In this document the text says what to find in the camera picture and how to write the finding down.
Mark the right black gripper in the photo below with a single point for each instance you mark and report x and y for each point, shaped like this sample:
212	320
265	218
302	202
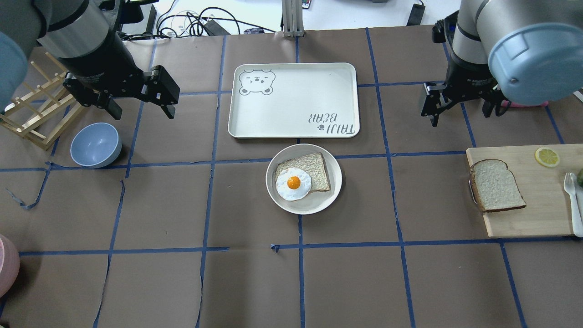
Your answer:
465	78

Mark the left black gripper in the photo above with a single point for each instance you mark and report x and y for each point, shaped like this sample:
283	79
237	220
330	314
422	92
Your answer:
105	62

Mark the bread slice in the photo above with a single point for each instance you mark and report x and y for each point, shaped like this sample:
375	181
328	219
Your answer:
314	165
494	186

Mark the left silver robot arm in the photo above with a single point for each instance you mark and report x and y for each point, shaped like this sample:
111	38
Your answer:
76	33

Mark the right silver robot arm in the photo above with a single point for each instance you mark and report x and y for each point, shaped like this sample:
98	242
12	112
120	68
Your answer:
508	52

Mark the bread slice on plate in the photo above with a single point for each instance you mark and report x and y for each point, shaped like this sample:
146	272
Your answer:
314	165

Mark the cream round plate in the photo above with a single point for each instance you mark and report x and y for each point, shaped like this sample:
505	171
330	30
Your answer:
315	201

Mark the blue bowl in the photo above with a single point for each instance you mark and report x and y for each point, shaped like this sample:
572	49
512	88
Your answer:
96	146

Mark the wooden dish rack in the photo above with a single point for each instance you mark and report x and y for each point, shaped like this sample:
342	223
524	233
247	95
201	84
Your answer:
25	114

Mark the black power adapter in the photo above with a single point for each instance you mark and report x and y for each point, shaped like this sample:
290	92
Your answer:
416	14

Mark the lemon half slice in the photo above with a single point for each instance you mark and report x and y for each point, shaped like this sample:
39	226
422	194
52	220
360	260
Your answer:
547	157

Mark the cream bear tray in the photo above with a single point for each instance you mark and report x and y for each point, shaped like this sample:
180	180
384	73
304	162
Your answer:
294	100

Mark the wooden cutting board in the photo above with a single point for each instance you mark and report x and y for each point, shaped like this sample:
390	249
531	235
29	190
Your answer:
548	210

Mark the white plastic fork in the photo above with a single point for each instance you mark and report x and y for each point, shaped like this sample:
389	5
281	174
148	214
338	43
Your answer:
569	186

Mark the fried egg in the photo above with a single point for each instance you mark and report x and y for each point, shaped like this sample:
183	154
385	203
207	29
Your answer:
293	184

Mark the pink bowl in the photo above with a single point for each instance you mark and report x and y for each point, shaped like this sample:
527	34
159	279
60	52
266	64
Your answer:
9	264

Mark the aluminium frame post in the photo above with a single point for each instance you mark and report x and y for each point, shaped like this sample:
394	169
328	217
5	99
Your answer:
292	18

